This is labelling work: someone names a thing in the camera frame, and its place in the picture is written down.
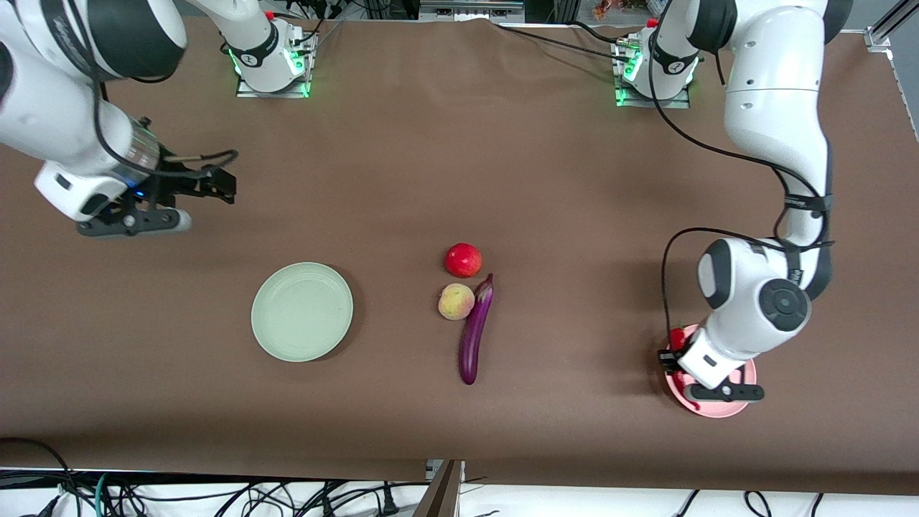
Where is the purple eggplant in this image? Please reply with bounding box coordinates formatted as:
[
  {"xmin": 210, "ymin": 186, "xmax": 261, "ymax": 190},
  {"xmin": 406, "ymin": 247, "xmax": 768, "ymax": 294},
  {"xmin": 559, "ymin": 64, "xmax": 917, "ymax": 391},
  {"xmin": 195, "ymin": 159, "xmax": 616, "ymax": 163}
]
[{"xmin": 459, "ymin": 273, "xmax": 495, "ymax": 386}]

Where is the yellow pink peach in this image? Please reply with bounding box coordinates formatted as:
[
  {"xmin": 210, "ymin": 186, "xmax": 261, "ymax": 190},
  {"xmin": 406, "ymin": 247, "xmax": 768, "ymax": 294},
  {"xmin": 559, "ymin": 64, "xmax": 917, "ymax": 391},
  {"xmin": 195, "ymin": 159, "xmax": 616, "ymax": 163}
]
[{"xmin": 438, "ymin": 283, "xmax": 476, "ymax": 321}]

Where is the red apple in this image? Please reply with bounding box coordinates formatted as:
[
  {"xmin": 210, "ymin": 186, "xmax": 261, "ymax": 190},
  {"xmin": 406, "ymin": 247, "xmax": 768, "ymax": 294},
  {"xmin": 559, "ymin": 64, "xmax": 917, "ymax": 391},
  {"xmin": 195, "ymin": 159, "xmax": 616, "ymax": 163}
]
[{"xmin": 444, "ymin": 243, "xmax": 483, "ymax": 279}]

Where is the pink plate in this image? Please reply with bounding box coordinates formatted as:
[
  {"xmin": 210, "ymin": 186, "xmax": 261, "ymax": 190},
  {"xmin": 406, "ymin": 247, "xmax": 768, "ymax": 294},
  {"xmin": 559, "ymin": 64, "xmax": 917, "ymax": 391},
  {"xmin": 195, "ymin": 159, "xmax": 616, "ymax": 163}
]
[{"xmin": 664, "ymin": 325, "xmax": 757, "ymax": 419}]

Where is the pale green plate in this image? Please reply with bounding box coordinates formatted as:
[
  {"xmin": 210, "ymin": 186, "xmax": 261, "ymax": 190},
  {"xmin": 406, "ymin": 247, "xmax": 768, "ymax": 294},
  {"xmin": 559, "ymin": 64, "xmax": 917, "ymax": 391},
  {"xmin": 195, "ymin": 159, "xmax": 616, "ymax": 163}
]
[{"xmin": 251, "ymin": 261, "xmax": 355, "ymax": 363}]

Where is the brown table mat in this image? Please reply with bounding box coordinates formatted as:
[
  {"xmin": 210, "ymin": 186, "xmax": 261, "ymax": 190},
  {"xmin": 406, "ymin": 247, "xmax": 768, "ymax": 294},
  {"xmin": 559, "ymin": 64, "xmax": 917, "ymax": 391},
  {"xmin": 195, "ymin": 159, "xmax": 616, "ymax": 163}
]
[{"xmin": 0, "ymin": 13, "xmax": 919, "ymax": 496}]

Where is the white object at table edge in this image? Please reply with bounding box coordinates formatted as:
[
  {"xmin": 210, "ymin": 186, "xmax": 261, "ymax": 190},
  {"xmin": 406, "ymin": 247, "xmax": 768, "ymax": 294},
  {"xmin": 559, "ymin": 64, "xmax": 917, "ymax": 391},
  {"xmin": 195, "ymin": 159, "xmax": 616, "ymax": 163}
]
[{"xmin": 413, "ymin": 460, "xmax": 466, "ymax": 517}]

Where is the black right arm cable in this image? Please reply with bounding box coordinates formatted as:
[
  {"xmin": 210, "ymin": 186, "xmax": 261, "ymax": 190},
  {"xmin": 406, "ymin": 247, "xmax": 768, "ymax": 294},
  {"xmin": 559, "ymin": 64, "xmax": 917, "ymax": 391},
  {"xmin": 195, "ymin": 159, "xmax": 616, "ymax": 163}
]
[{"xmin": 83, "ymin": 43, "xmax": 240, "ymax": 180}]

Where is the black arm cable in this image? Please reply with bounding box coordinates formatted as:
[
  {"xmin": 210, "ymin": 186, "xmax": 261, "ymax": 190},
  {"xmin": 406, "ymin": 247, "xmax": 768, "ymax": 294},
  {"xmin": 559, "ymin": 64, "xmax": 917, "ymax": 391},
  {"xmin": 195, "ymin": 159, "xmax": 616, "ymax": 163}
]
[
  {"xmin": 83, "ymin": 43, "xmax": 240, "ymax": 180},
  {"xmin": 646, "ymin": 14, "xmax": 835, "ymax": 354}
]

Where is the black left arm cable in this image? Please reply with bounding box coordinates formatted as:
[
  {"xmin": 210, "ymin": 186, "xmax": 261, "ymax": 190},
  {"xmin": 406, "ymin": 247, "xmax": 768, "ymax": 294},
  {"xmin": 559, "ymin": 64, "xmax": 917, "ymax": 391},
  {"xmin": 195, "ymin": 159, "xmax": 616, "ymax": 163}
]
[{"xmin": 646, "ymin": 14, "xmax": 835, "ymax": 354}]

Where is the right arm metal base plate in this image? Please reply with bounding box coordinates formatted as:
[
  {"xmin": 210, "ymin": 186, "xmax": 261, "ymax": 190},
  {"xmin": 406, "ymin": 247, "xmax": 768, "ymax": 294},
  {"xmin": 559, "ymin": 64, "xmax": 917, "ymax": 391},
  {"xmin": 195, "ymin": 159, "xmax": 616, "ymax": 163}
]
[{"xmin": 235, "ymin": 72, "xmax": 311, "ymax": 99}]

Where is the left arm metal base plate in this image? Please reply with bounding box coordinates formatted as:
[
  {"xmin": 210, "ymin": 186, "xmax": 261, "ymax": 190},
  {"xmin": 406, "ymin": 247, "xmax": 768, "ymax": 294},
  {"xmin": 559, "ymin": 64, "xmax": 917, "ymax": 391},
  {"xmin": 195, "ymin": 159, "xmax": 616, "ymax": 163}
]
[{"xmin": 615, "ymin": 86, "xmax": 691, "ymax": 110}]

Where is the aluminium rail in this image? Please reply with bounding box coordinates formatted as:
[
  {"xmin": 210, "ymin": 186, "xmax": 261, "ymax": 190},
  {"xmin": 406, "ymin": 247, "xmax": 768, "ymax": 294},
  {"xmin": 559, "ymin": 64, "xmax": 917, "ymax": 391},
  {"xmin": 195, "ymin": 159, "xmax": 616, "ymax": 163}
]
[{"xmin": 420, "ymin": 0, "xmax": 525, "ymax": 21}]

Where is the black cable across mat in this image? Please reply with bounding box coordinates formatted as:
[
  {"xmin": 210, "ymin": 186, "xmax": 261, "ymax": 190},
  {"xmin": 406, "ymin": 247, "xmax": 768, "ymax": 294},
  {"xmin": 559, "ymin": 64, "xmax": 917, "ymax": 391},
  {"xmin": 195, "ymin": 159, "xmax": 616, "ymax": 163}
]
[{"xmin": 495, "ymin": 22, "xmax": 633, "ymax": 62}]

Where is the aluminium frame corner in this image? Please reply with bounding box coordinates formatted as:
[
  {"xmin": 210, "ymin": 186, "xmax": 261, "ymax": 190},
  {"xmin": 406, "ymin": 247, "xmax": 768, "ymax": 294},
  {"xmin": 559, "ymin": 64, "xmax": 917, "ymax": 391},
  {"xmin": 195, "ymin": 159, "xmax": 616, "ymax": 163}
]
[{"xmin": 865, "ymin": 0, "xmax": 919, "ymax": 52}]

